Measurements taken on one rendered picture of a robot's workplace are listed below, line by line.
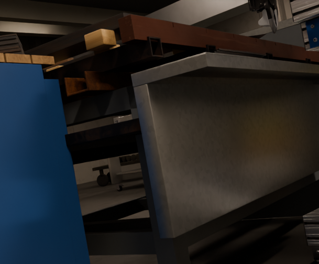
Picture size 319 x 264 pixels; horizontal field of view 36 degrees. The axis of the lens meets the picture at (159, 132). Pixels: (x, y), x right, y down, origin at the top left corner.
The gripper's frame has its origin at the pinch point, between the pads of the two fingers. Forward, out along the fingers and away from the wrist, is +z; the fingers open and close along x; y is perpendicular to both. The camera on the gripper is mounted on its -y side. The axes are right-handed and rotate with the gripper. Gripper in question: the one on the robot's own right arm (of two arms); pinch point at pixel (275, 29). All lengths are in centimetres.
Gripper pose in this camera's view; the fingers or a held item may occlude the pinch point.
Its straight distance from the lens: 186.8
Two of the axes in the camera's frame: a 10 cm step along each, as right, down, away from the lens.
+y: -8.0, 1.6, 5.8
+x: -5.7, 0.8, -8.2
